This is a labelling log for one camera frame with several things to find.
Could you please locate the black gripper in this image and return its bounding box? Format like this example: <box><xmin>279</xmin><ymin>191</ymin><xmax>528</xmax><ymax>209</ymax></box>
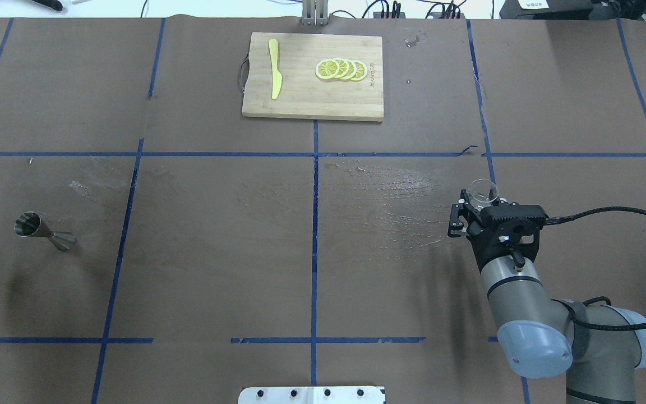
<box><xmin>447</xmin><ymin>190</ymin><xmax>541</xmax><ymax>273</ymax></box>

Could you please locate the clear glass measuring cup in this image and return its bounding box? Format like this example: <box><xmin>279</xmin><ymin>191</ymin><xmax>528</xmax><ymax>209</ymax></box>
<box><xmin>466</xmin><ymin>178</ymin><xmax>500</xmax><ymax>207</ymax></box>

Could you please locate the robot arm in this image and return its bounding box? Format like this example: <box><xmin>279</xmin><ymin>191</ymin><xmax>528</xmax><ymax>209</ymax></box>
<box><xmin>448</xmin><ymin>189</ymin><xmax>646</xmax><ymax>403</ymax></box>

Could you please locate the lemon slice four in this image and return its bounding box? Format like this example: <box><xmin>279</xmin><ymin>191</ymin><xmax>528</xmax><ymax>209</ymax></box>
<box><xmin>349</xmin><ymin>61</ymin><xmax>368</xmax><ymax>82</ymax></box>

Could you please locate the lemon slice three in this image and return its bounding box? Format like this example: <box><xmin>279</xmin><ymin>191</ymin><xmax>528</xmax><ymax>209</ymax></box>
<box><xmin>341</xmin><ymin>59</ymin><xmax>357</xmax><ymax>80</ymax></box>

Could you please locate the lemon slice two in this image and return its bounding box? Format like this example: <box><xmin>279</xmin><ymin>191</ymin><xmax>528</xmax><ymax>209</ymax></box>
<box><xmin>333</xmin><ymin>57</ymin><xmax>352</xmax><ymax>80</ymax></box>

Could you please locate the black box with label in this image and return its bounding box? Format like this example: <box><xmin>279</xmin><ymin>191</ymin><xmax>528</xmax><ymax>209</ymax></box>
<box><xmin>499</xmin><ymin>1</ymin><xmax>594</xmax><ymax>20</ymax></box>

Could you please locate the lemon slice one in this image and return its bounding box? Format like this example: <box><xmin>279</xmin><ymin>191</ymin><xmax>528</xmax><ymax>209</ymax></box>
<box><xmin>315</xmin><ymin>58</ymin><xmax>340</xmax><ymax>80</ymax></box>

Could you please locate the wooden cutting board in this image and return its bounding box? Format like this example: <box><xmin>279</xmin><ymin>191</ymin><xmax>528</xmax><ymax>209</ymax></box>
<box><xmin>242</xmin><ymin>31</ymin><xmax>385</xmax><ymax>122</ymax></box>

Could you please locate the yellow plastic knife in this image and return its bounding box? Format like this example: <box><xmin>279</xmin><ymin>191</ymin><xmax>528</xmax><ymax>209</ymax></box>
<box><xmin>267</xmin><ymin>38</ymin><xmax>284</xmax><ymax>100</ymax></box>

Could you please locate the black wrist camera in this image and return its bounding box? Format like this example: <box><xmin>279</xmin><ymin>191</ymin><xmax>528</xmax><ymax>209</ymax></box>
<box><xmin>480</xmin><ymin>204</ymin><xmax>548</xmax><ymax>228</ymax></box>

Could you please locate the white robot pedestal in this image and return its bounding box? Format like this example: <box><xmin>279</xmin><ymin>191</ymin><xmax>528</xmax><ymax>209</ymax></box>
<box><xmin>238</xmin><ymin>385</ymin><xmax>387</xmax><ymax>403</ymax></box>

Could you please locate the aluminium frame post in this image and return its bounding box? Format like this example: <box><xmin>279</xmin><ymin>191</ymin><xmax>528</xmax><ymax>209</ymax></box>
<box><xmin>301</xmin><ymin>0</ymin><xmax>330</xmax><ymax>26</ymax></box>

